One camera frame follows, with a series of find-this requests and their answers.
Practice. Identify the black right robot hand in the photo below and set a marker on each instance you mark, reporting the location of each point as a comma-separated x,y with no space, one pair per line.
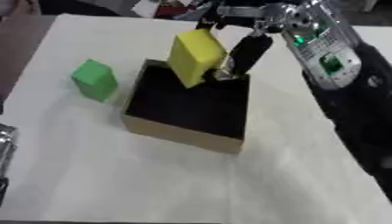
251,49

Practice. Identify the yellow rectangular block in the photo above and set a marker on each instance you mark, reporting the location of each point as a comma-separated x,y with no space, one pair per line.
196,57

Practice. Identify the silver and black right robot arm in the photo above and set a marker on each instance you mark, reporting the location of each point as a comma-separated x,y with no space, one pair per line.
357,110

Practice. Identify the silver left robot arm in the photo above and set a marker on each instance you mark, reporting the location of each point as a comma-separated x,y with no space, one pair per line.
6,145

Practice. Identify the cardboard box with black inside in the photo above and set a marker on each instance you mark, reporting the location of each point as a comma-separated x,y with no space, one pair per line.
189,108

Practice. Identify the red and white object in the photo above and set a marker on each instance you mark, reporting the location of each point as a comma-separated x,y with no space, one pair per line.
171,10

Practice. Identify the green rectangular block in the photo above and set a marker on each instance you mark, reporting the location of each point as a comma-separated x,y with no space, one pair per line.
95,80

